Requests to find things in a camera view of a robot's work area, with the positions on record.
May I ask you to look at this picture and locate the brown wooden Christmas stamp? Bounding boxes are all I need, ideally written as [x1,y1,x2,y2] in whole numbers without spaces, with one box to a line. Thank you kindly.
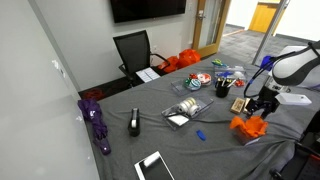
[243,97,253,115]

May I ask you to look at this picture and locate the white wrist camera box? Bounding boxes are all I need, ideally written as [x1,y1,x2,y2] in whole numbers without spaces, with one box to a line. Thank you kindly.
[275,92,313,107]

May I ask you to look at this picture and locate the white-edged tablet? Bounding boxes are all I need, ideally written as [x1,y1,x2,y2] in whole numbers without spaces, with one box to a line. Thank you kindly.
[133,150,176,180]

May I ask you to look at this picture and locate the teal ribbon roll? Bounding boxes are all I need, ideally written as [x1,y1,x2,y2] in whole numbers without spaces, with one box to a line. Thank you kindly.
[184,77,202,92]

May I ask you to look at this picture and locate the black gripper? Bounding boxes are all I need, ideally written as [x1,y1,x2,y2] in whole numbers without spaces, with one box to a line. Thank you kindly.
[245,87,280,120]

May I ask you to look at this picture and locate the clear compartment organizer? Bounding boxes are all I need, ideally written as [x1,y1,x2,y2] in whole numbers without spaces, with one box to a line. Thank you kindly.
[213,62,248,88]

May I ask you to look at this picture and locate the clear ribbon roll tray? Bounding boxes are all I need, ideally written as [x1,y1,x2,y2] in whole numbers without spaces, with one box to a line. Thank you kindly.
[170,72,214,97]

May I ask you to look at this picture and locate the orange soft sheet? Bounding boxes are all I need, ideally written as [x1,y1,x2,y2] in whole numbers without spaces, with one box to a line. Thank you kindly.
[229,115,269,140]

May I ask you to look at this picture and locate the grey metal pole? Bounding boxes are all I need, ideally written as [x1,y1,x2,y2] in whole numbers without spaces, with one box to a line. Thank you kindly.
[251,0,291,66]

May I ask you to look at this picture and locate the small blue balloon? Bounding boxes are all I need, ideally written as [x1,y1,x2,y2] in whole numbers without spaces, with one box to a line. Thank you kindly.
[195,129,207,142]

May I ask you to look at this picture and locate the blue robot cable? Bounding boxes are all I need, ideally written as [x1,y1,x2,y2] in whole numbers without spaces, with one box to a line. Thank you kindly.
[249,55,278,84]

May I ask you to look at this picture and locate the purple cloth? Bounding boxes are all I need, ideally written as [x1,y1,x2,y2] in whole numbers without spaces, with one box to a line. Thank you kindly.
[77,98,113,156]

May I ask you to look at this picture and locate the wooden glass door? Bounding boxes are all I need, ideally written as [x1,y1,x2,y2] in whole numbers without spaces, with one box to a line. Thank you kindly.
[191,0,232,59]

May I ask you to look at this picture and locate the orange bag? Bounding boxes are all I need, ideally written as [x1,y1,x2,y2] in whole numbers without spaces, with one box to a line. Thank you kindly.
[158,55,181,74]
[178,48,202,70]

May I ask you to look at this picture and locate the grey tablecloth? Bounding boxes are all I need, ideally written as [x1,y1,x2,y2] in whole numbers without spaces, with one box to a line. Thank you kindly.
[84,51,320,180]

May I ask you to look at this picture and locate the black pen cup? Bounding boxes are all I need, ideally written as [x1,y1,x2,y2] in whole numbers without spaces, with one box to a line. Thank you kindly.
[214,79,231,99]

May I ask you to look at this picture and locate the yellow door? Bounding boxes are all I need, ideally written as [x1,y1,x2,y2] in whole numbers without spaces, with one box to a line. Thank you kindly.
[248,1,282,34]

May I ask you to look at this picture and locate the light wooden greetings stamp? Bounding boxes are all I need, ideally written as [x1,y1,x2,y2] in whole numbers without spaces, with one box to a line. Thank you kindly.
[229,97,247,115]

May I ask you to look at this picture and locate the white card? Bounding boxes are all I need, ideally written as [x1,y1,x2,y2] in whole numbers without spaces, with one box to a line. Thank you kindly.
[167,114,190,128]

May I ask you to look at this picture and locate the red white ribbon roll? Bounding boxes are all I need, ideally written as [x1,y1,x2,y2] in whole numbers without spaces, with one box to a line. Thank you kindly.
[196,72,213,86]

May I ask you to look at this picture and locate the black wall television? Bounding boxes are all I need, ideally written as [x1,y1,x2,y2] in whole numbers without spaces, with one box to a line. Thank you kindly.
[109,0,188,24]

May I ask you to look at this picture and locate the red cord bundle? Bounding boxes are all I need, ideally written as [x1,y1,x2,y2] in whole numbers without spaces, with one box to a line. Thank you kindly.
[83,88,106,101]

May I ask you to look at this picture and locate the black mesh office chair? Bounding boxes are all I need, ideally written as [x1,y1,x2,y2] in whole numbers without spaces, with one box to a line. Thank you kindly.
[112,29,171,89]

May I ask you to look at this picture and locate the white ribbon spool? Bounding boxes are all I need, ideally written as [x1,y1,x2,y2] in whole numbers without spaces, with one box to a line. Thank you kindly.
[178,100,192,116]

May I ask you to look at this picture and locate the green blue scissors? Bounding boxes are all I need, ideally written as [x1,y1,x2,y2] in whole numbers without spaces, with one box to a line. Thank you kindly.
[211,58,228,68]

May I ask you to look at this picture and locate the white cord spool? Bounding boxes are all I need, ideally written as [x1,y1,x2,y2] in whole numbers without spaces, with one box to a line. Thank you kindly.
[189,104,202,118]

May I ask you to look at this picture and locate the white paper sheet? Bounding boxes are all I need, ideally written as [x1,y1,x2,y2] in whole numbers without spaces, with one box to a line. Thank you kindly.
[135,67,162,84]

